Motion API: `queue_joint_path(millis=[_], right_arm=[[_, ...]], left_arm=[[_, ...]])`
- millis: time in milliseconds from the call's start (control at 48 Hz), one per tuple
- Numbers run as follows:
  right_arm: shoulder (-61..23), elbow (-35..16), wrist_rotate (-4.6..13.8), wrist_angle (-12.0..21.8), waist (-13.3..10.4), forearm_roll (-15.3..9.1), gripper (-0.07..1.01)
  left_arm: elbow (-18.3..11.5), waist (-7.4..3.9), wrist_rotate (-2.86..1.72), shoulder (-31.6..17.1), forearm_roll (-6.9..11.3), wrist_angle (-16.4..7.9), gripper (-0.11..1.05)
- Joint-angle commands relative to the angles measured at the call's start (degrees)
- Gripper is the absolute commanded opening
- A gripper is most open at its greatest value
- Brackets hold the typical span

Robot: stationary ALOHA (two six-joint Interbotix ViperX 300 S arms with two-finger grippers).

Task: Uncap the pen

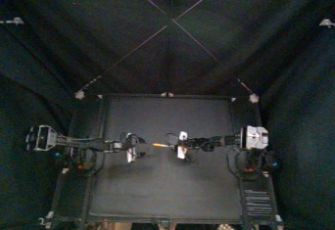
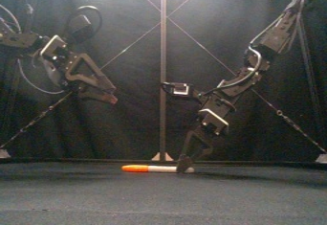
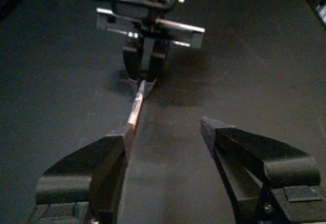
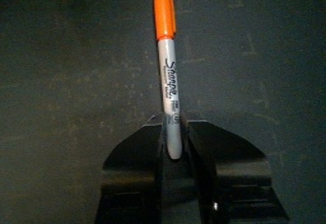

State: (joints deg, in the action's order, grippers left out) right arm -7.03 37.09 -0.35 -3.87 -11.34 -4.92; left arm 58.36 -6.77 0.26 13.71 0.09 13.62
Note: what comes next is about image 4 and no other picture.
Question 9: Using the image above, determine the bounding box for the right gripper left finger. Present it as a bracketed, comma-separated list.
[93, 114, 168, 224]

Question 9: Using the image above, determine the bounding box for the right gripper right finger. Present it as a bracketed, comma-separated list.
[178, 112, 289, 224]

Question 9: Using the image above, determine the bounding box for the grey marker pen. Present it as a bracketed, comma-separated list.
[152, 0, 182, 161]

